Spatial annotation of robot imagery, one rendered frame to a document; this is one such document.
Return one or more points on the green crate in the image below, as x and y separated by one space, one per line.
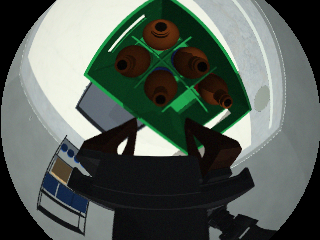
169 124

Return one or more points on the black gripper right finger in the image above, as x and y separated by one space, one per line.
220 150

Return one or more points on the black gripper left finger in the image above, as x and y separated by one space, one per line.
109 141

